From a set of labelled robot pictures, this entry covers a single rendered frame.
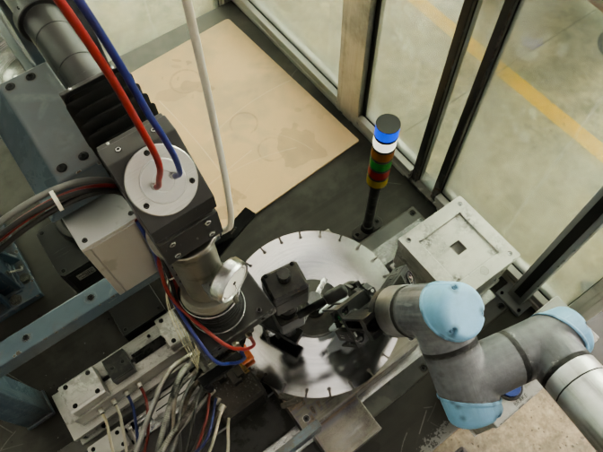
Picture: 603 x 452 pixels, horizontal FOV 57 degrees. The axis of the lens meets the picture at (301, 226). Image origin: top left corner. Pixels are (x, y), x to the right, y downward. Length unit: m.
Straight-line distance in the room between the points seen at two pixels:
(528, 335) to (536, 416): 1.32
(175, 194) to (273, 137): 1.05
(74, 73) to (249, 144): 0.98
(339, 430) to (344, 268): 0.31
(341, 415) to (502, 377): 0.45
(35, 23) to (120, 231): 0.21
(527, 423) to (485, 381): 1.33
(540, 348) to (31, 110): 0.66
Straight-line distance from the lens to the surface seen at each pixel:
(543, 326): 0.81
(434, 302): 0.71
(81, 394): 1.16
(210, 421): 1.08
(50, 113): 0.60
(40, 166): 0.58
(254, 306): 0.75
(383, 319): 0.80
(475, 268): 1.19
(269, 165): 1.44
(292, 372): 1.02
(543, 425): 2.11
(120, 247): 0.59
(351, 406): 1.14
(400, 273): 0.92
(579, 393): 0.78
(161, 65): 1.71
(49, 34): 0.59
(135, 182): 0.46
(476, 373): 0.76
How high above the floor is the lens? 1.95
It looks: 62 degrees down
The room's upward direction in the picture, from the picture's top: 2 degrees counter-clockwise
